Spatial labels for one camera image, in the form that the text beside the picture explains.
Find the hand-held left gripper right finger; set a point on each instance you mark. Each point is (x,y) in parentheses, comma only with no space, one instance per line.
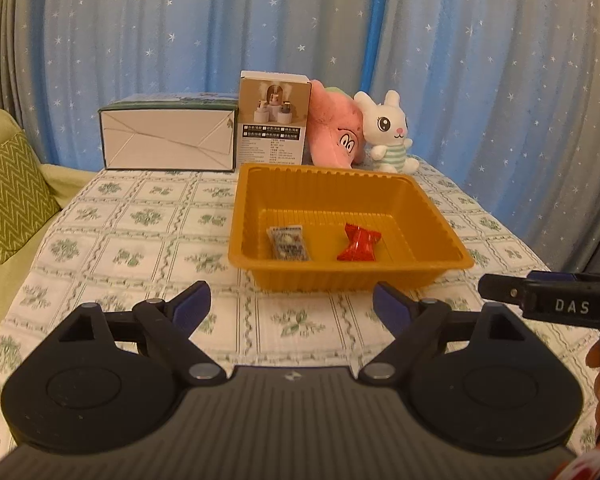
(389,302)

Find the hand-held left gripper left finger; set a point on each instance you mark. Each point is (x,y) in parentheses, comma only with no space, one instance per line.
(192,304)

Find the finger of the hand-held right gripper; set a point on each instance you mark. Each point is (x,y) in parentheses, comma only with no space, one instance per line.
(500,291)
(550,276)

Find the orange plastic tray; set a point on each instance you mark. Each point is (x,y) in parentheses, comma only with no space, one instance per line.
(330,200)

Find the red wrapped candy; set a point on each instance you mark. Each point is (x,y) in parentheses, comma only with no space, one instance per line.
(359,243)

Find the floral checked tablecloth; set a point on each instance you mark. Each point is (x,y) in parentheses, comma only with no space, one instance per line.
(130,240)

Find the small white snack packet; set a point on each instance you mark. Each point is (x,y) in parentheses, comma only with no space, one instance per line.
(290,243)

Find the red printed cloth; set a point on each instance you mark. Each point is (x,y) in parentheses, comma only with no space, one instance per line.
(592,467)

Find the large white cardboard box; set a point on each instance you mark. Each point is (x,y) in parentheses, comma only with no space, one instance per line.
(167,142)

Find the white bunny plush toy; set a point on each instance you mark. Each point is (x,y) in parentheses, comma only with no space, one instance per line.
(387,130)

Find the pink plush toy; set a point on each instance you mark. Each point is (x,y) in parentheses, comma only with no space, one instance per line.
(335,130)

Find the green sofa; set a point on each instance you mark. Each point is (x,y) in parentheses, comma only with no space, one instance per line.
(10,285)

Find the small printed product box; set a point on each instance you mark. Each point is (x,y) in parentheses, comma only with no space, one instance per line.
(272,120)

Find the green zigzag cushion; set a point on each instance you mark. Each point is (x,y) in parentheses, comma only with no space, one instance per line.
(10,195)

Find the blue star-print curtain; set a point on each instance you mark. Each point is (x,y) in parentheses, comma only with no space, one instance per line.
(180,35)

